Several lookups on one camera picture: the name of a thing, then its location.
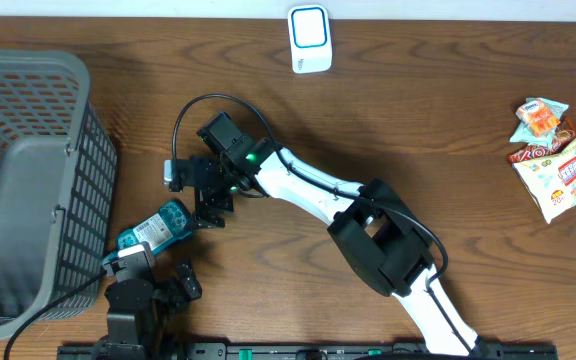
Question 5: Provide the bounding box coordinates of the grey plastic basket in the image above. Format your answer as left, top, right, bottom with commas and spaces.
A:
0, 50, 117, 340

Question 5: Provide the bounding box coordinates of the small orange snack packet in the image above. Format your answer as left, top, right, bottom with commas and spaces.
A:
516, 99, 560, 137

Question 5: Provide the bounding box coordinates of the red Top chocolate bar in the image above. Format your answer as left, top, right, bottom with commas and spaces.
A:
507, 118, 576, 164

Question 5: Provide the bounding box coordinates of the teal wet wipes pack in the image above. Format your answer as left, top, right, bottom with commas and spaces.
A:
510, 97, 569, 147

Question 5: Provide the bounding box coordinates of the white barcode scanner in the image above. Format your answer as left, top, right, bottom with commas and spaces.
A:
287, 4, 333, 74

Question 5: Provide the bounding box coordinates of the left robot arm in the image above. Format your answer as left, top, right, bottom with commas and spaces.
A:
95, 262, 202, 360

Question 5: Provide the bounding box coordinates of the yellow snack bag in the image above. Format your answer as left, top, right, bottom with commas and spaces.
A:
512, 138, 576, 224

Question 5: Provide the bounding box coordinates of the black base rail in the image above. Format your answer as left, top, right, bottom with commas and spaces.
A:
56, 341, 559, 360

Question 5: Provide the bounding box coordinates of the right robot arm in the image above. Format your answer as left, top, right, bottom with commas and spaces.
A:
164, 113, 478, 356

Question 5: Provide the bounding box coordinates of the blue mouthwash bottle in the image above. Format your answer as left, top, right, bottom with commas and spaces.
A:
102, 200, 192, 265

